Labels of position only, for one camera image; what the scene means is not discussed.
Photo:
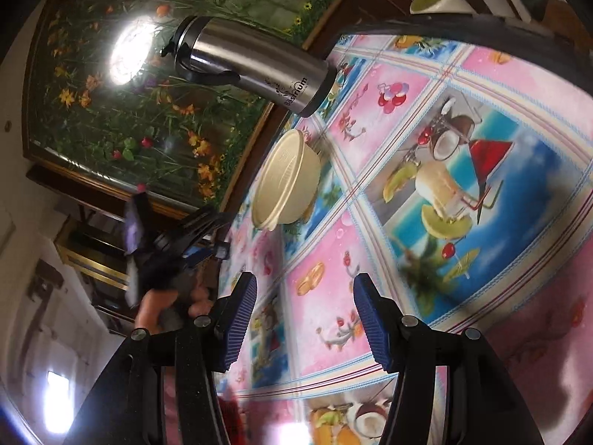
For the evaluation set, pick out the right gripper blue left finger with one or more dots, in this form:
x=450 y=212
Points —
x=231 y=315

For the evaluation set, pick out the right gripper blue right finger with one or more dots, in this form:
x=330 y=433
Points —
x=381 y=320

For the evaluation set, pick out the cream ribbed plastic bowl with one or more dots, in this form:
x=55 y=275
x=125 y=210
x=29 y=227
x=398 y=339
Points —
x=287 y=183

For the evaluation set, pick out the person left hand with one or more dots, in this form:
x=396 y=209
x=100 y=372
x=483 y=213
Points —
x=164 y=308

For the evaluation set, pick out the colourful fruit print tablecloth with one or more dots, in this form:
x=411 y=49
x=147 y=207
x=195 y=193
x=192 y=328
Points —
x=459 y=178

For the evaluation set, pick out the stainless steel thermos flask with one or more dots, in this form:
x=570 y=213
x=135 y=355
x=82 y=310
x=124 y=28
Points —
x=215 y=51

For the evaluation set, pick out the white green plastic stool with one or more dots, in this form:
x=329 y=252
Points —
x=440 y=6

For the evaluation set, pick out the flower garden wall painting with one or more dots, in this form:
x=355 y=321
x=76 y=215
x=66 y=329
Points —
x=103 y=107

